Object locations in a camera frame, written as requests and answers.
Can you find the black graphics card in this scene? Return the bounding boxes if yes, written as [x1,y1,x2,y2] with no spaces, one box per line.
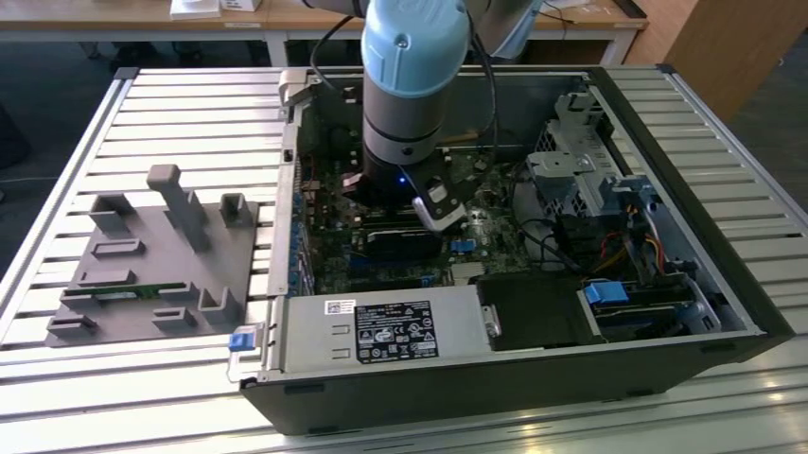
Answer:
[363,226,448,260]

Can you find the green motherboard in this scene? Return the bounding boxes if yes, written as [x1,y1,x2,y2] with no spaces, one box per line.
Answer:
[294,144,574,295]

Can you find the silver metal drive cage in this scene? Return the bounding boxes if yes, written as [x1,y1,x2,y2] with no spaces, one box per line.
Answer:
[524,92,662,221]

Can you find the silver power supply unit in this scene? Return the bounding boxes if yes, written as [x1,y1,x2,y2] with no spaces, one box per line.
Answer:
[277,285,500,373]

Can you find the black plastic shroud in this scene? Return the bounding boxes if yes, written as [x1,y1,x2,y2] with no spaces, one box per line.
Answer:
[473,271,608,352]

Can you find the grey parts rack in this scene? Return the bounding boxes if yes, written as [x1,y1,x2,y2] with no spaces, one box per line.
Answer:
[45,164,265,350]

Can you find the blue disk carrier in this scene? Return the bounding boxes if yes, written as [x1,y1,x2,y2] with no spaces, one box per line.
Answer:
[584,279,632,308]

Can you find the green RAM stick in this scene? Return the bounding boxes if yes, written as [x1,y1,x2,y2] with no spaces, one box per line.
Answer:
[62,282,192,302]

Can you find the open black PC case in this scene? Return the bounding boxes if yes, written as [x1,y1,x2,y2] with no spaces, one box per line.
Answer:
[238,64,797,436]

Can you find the wooden desk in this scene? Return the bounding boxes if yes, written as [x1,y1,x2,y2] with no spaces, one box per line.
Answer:
[0,0,652,67]

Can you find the wooden cabinet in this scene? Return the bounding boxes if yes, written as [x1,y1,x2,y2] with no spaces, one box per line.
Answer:
[622,0,808,124]

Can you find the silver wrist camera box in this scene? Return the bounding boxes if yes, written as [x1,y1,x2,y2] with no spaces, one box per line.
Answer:
[408,159,473,234]

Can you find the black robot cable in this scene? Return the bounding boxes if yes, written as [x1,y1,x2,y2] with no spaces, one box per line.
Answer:
[471,35,504,160]

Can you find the beige case handle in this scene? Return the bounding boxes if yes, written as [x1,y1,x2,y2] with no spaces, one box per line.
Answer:
[277,68,317,108]

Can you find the yellow red power wires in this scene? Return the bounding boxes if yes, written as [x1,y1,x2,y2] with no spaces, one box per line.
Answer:
[592,226,671,280]

